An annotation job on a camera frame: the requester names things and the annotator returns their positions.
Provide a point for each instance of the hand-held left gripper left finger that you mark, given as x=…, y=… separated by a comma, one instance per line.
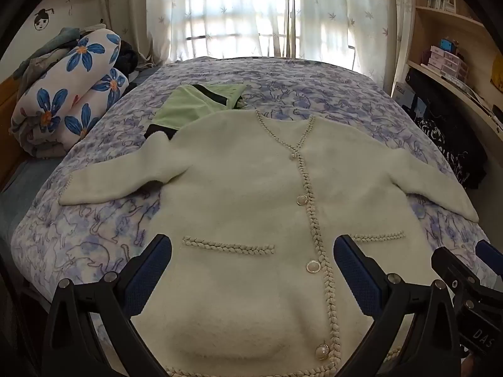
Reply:
x=149, y=271

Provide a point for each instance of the white fleece cardigan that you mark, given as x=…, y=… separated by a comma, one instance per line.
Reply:
x=243, y=204

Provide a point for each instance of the black white patterned garment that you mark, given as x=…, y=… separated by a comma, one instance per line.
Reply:
x=444, y=137

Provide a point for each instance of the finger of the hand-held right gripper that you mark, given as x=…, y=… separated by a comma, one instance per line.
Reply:
x=448, y=263
x=489, y=249

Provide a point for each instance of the yellow round board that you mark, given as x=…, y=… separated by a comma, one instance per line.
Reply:
x=498, y=72

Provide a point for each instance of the papers on shelf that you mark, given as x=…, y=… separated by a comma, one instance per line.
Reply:
x=467, y=88

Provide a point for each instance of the wooden bed frame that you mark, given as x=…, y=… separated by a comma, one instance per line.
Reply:
x=10, y=125

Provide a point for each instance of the black object on shelf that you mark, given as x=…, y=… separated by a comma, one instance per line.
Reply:
x=498, y=118

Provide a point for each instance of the white leaf print curtain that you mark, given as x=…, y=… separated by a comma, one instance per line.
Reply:
x=157, y=15
x=373, y=19

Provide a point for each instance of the grey blue bed sheet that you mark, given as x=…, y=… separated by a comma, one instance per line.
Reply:
x=19, y=200

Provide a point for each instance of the cat print fleece blanket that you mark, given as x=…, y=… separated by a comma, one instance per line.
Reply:
x=314, y=90

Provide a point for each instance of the green garment with black trim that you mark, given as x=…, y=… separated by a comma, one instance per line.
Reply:
x=184, y=106

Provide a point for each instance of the rolled blue floral quilt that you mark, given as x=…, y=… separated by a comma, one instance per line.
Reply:
x=59, y=98

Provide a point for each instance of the black printed hanging garment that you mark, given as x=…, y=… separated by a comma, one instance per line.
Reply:
x=440, y=94

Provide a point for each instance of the cartoon face wall sticker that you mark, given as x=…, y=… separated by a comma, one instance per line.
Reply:
x=41, y=19

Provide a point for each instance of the wooden bookshelf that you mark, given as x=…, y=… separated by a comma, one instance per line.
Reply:
x=440, y=19

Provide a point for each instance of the white cardboard box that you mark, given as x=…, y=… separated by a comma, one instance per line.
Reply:
x=404, y=96

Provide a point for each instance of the grey clothes pile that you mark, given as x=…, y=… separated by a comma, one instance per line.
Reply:
x=59, y=43

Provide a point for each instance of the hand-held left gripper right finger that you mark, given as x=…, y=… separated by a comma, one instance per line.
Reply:
x=357, y=271

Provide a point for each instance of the pink drawer boxes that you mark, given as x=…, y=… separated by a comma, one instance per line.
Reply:
x=448, y=63

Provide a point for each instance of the dark clothes pile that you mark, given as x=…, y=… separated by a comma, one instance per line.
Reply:
x=127, y=61

